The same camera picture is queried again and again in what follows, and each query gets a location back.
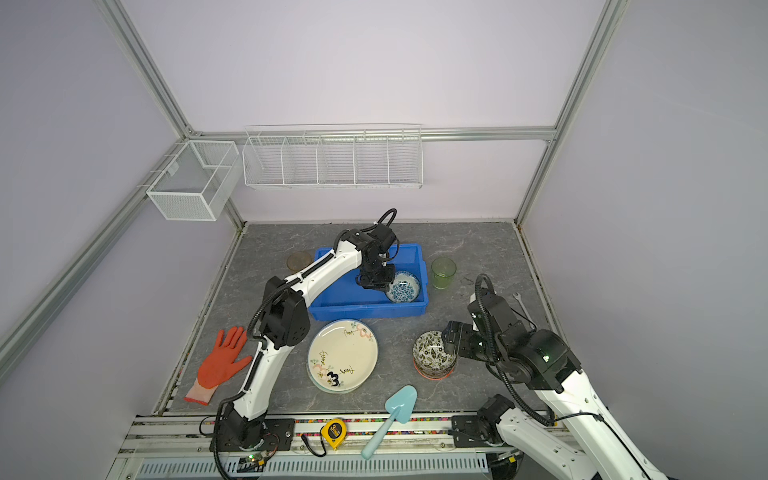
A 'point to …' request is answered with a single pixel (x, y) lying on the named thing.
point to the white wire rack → (333, 155)
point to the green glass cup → (442, 270)
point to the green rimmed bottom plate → (341, 375)
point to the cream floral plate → (342, 354)
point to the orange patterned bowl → (435, 369)
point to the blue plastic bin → (347, 299)
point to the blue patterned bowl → (404, 288)
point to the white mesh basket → (198, 181)
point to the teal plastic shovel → (401, 404)
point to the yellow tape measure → (334, 432)
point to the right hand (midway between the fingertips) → (457, 339)
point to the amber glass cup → (298, 260)
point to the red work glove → (221, 363)
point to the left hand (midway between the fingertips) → (391, 291)
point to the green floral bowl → (429, 355)
